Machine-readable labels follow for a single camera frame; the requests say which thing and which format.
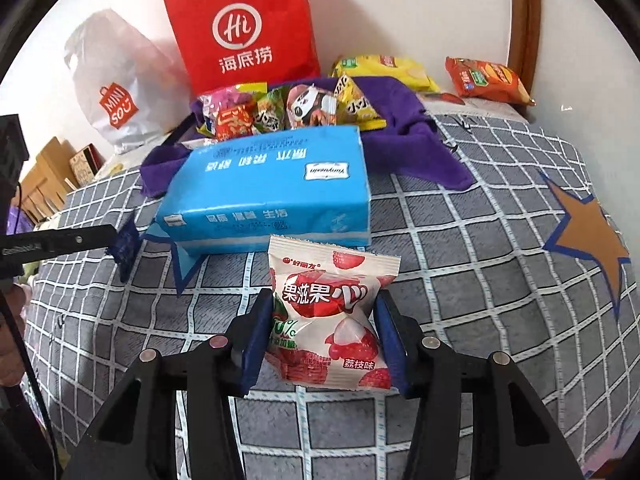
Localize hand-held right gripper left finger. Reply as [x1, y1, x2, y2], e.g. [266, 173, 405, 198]
[62, 287, 276, 480]

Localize purple cloth bag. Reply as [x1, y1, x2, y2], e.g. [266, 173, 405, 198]
[140, 76, 476, 198]

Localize wooden headboard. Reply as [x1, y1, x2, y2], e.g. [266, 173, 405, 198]
[20, 136, 81, 221]

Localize white plastic shopping bag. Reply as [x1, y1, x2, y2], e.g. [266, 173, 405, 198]
[63, 8, 193, 156]

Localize patterned notebook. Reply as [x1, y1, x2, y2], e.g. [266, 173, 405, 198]
[69, 144, 103, 186]

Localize grey checked blanket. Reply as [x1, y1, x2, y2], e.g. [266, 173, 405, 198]
[20, 110, 633, 480]

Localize red snack packet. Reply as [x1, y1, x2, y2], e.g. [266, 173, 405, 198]
[215, 105, 256, 142]

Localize white red lychee candy packet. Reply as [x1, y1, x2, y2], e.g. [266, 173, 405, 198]
[264, 234, 402, 391]

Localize brown wooden door frame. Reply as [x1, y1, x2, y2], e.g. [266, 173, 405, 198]
[510, 0, 542, 111]

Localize magenta snack packet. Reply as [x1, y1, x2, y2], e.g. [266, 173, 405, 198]
[196, 87, 243, 138]

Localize person's left hand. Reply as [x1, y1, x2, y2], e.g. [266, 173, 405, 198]
[0, 284, 28, 386]

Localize blue tissue pack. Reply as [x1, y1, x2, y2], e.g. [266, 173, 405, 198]
[155, 126, 373, 256]

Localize yellow chips bag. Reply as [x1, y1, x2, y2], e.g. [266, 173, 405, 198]
[330, 56, 441, 93]

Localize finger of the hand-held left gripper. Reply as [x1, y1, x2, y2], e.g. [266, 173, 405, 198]
[45, 215, 142, 281]

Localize red paper bag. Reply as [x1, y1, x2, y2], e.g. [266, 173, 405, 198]
[162, 0, 322, 96]

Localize yellow snack packet black print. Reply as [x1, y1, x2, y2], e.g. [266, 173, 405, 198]
[332, 74, 388, 132]

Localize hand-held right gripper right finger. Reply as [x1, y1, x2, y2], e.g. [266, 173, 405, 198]
[374, 290, 566, 480]

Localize white printed bedsheet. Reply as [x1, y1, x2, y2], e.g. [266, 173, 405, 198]
[420, 92, 531, 122]

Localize orange chips bag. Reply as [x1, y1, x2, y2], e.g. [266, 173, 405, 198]
[445, 56, 536, 107]

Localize panda snack packet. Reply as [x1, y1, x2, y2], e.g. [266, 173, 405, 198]
[284, 85, 337, 128]

